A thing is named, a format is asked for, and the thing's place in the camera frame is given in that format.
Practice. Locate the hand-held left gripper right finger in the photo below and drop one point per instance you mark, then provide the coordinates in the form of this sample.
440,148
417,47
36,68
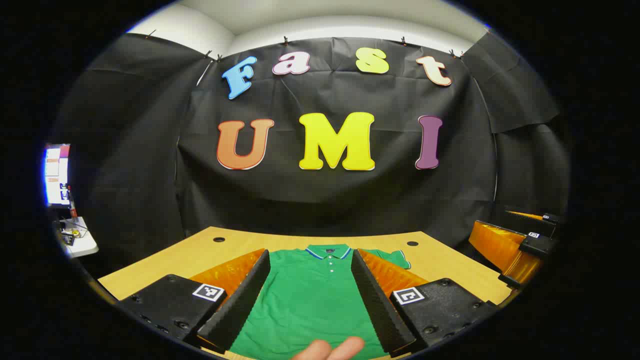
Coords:
380,305

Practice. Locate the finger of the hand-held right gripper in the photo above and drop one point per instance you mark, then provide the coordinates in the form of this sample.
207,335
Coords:
530,223
537,246

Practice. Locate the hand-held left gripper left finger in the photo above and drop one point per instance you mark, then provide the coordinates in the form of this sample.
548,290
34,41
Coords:
240,305

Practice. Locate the white side table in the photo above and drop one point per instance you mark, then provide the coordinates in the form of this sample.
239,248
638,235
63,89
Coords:
85,245

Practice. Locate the red bottle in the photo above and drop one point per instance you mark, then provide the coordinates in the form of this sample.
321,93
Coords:
72,202

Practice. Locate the black backdrop cloth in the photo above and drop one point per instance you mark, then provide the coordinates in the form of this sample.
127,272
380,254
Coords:
350,200

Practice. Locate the green T-shirt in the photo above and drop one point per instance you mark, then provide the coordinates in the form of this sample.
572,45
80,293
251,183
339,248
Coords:
310,300

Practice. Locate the computer monitor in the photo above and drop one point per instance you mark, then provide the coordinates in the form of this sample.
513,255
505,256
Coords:
55,175

